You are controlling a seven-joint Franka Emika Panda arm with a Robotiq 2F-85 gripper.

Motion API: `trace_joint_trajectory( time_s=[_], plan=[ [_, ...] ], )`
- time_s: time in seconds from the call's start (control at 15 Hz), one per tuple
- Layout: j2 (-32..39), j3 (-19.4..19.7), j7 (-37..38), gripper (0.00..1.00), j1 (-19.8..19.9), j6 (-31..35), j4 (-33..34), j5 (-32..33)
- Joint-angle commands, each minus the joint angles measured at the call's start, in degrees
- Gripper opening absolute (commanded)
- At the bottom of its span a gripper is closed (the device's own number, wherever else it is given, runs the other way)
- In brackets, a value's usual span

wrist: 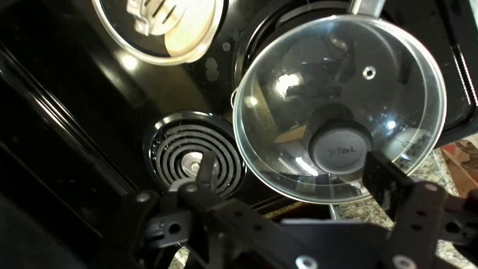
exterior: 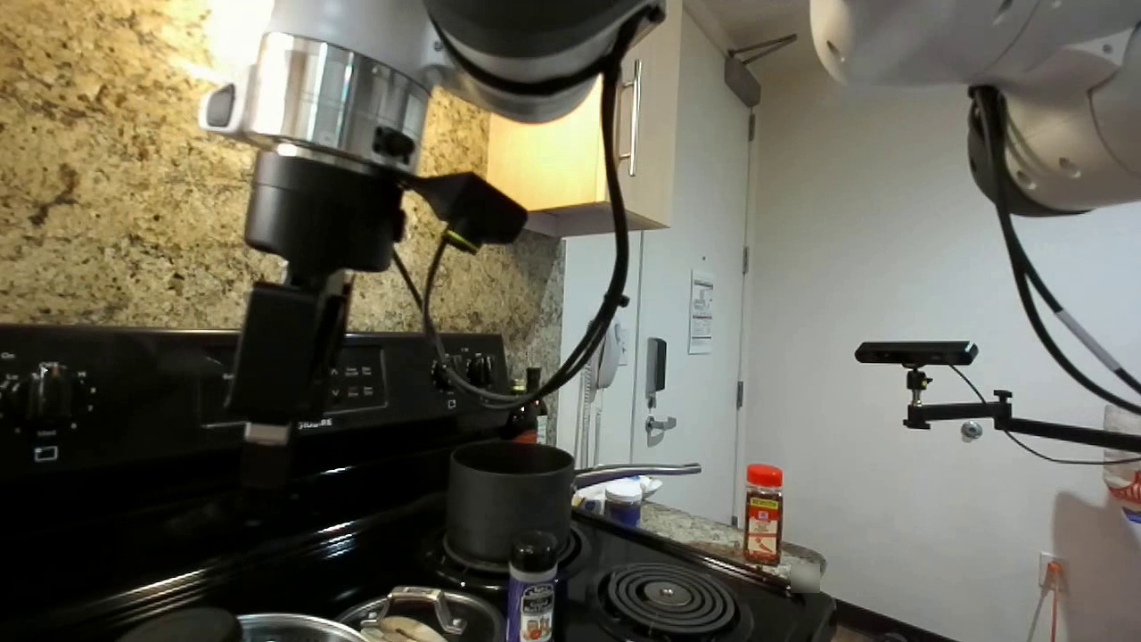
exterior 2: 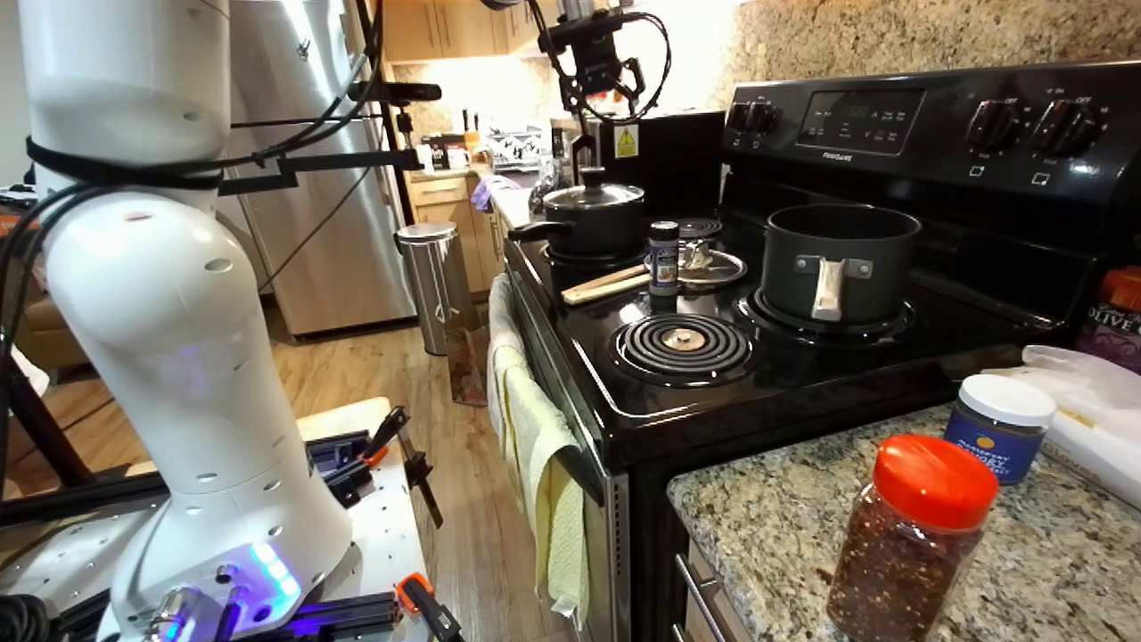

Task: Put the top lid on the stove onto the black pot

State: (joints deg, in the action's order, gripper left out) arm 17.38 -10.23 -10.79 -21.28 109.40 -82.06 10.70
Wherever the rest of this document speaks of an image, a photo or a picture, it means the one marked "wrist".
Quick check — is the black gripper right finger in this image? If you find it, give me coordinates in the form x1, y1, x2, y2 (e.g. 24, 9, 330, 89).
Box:
363, 148, 478, 269

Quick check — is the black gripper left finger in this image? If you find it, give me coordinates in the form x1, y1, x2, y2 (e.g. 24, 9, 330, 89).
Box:
95, 151, 319, 269

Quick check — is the wooden slotted spatula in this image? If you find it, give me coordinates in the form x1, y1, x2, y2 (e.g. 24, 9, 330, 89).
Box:
125, 0, 216, 57

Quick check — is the steel cooking pot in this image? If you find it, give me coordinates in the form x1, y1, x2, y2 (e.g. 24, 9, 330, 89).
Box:
89, 0, 227, 68

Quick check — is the glass pot lid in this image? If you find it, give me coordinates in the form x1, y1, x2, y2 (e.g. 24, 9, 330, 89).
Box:
230, 14, 448, 207

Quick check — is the bare coil burner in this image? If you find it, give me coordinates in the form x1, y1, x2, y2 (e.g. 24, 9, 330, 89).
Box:
145, 111, 246, 201

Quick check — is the black electric stove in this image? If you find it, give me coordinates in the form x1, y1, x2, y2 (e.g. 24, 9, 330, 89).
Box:
0, 0, 478, 269

